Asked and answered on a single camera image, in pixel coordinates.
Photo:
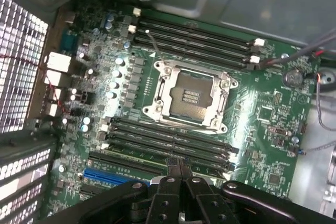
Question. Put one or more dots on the blue serial port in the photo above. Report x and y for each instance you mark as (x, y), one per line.
(68, 41)

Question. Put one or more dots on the grey metal PC case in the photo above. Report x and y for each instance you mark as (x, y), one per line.
(262, 11)

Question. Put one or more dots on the silver cylindrical capacitor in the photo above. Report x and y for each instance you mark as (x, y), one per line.
(116, 74)
(113, 95)
(127, 44)
(120, 61)
(113, 85)

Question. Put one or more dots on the silver coin cell battery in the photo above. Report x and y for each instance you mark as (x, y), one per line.
(292, 77)

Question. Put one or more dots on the silver rear port block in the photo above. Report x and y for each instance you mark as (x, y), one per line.
(59, 62)
(56, 78)

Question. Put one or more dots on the blue expansion slot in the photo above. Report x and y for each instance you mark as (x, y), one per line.
(115, 177)

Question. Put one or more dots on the long black expansion slot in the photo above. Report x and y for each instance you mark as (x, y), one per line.
(126, 163)

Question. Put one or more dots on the thin metal locking lever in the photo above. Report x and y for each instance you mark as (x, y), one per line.
(155, 45)

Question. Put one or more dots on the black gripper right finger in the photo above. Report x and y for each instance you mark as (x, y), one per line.
(197, 191)

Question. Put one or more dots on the black RAM slot white latches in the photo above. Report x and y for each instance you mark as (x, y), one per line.
(170, 137)
(147, 148)
(197, 41)
(197, 26)

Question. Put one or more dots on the silver CPU socket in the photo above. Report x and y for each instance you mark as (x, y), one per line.
(189, 95)

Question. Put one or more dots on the short black expansion slot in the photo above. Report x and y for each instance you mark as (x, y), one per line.
(90, 192)

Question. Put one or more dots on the green motherboard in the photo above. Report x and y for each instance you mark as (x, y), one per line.
(249, 108)

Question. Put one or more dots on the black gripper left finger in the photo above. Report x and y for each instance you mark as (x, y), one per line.
(168, 188)

